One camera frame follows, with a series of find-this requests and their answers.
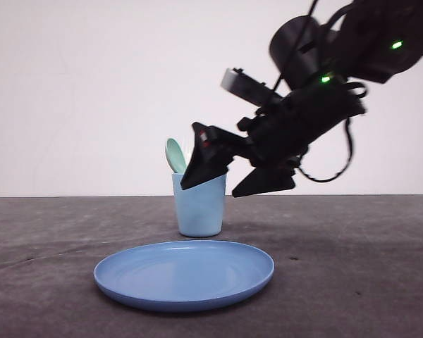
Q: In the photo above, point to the blue plastic plate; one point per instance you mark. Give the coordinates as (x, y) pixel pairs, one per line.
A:
(184, 276)

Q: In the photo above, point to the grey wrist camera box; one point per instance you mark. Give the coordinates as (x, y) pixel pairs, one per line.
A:
(247, 88)

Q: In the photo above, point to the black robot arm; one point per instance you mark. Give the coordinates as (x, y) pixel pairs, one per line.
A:
(325, 66)

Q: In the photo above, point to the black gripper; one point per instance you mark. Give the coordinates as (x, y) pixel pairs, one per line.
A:
(279, 130)

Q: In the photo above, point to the light blue plastic cup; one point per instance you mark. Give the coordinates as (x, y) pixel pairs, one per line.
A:
(200, 209)

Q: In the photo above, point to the mint green plastic spoon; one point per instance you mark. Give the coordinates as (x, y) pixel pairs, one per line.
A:
(174, 156)

